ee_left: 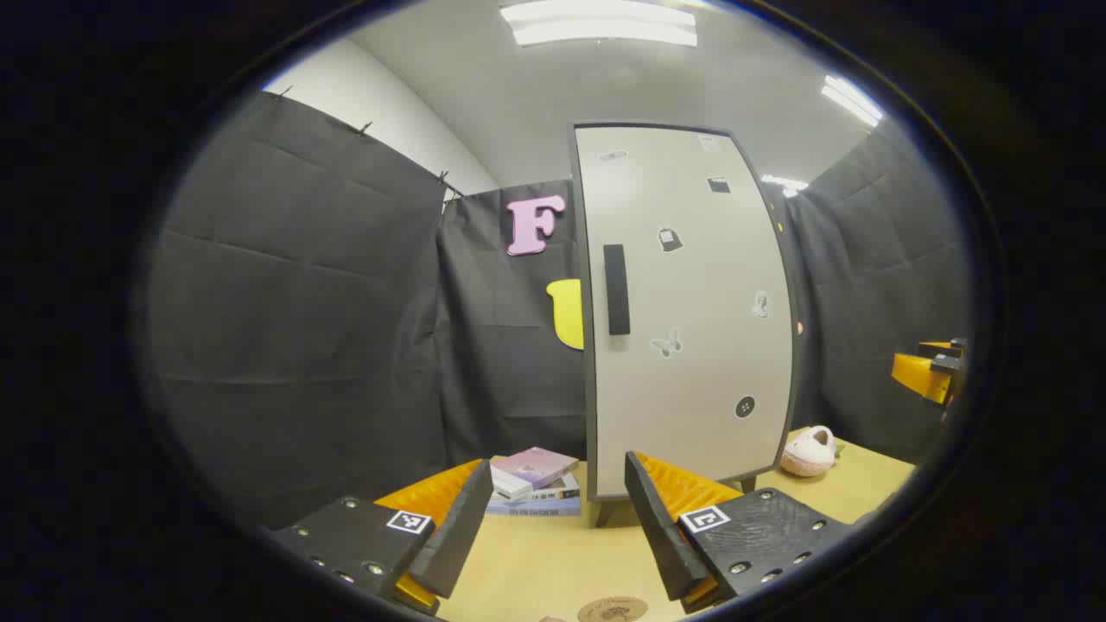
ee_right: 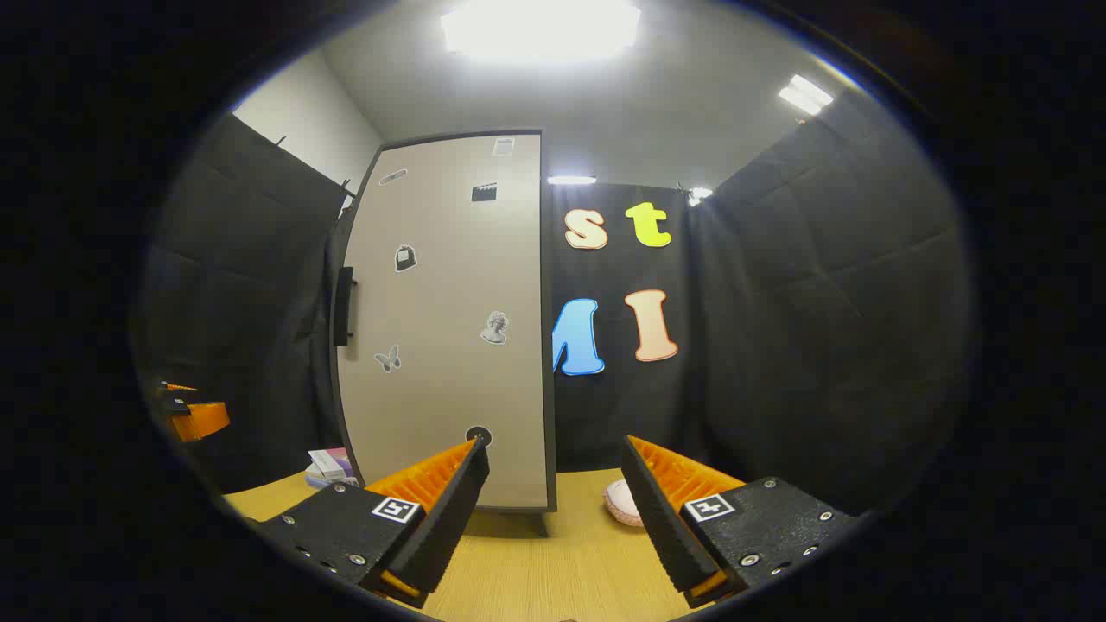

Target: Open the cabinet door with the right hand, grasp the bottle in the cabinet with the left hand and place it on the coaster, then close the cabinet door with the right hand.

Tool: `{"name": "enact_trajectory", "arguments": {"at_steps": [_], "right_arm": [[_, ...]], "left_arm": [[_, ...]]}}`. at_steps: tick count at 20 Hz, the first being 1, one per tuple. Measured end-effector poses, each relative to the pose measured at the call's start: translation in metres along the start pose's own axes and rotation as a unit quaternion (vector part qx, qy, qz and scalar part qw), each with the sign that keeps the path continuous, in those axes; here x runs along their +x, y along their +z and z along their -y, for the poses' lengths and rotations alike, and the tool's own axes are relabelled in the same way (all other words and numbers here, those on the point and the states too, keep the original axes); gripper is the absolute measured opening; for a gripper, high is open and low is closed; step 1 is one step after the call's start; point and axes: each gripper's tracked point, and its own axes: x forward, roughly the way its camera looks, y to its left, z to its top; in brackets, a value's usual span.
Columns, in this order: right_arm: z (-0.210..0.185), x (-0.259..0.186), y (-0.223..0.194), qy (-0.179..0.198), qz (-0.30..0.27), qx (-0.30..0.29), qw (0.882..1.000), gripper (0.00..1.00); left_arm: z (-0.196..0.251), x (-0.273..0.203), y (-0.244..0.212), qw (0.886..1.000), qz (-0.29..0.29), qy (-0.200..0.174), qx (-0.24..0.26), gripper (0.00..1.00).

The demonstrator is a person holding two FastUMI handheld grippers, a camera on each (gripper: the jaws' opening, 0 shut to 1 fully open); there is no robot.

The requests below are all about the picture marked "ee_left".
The light grey cabinet door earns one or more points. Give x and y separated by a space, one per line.
691 285

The black backdrop cloth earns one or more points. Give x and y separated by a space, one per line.
302 302

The blue book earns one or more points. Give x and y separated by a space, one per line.
540 509

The dark grey cabinet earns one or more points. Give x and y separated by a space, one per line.
604 512

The pink plush toy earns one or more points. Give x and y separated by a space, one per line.
808 453

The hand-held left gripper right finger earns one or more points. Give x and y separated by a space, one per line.
661 536

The white and black book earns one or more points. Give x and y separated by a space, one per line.
553 492

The round cork coaster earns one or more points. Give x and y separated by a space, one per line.
612 610

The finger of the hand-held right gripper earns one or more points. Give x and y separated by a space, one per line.
916 373

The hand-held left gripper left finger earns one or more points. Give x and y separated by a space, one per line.
458 536

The ceiling light panel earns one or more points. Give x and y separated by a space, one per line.
600 22
851 99
782 182

